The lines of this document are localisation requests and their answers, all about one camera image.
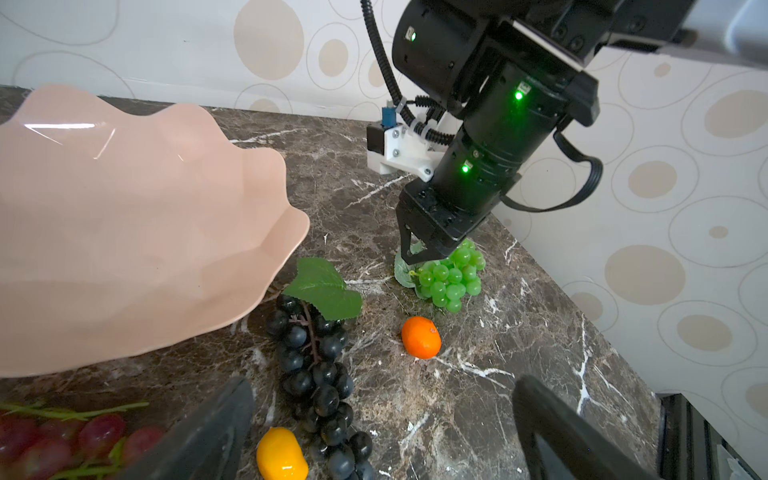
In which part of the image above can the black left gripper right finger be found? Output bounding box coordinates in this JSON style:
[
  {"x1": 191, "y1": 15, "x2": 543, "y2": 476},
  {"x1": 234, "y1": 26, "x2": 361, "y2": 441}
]
[{"x1": 512, "y1": 375, "x2": 656, "y2": 479}]

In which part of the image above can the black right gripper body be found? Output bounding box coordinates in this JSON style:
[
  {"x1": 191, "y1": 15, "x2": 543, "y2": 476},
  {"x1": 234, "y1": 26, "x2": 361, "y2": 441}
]
[{"x1": 396, "y1": 179, "x2": 517, "y2": 258}]

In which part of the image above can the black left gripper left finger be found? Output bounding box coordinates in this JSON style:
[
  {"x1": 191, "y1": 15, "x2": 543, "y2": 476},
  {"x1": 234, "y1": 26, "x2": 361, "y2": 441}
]
[{"x1": 117, "y1": 377, "x2": 254, "y2": 480}]

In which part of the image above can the green fake grape bunch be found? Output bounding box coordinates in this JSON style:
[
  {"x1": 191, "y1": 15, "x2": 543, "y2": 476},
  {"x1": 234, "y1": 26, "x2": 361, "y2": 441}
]
[{"x1": 394, "y1": 239, "x2": 486, "y2": 313}]

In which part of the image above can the black fake grape bunch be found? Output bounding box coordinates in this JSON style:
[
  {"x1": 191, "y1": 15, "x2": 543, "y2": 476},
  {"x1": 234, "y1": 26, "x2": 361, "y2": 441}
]
[{"x1": 265, "y1": 258, "x2": 375, "y2": 479}]

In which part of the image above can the red fake grape bunch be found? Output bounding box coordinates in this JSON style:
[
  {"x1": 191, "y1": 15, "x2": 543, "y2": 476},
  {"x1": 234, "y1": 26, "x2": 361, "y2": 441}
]
[{"x1": 1, "y1": 402, "x2": 166, "y2": 479}]

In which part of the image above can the pink scalloped fruit bowl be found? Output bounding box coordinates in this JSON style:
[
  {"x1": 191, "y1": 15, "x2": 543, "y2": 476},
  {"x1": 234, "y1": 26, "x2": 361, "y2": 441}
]
[{"x1": 1, "y1": 86, "x2": 310, "y2": 378}]

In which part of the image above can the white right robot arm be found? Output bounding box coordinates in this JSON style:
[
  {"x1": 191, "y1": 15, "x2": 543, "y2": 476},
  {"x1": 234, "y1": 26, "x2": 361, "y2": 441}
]
[{"x1": 361, "y1": 1, "x2": 767, "y2": 265}]

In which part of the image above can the yellow fake kumquat upper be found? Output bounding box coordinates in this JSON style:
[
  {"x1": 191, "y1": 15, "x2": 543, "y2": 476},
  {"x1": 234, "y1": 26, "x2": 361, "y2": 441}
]
[{"x1": 256, "y1": 427, "x2": 309, "y2": 480}]

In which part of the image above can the small fake orange right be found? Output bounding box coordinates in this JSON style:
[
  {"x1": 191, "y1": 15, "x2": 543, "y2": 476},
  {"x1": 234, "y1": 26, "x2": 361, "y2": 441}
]
[{"x1": 401, "y1": 316, "x2": 442, "y2": 359}]

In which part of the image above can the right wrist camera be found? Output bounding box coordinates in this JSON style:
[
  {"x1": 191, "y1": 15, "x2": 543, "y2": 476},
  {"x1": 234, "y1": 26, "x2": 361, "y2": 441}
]
[{"x1": 366, "y1": 100, "x2": 447, "y2": 182}]

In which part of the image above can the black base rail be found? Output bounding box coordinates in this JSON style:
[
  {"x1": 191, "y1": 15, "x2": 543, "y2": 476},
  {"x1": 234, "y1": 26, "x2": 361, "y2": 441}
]
[{"x1": 656, "y1": 393, "x2": 760, "y2": 480}]

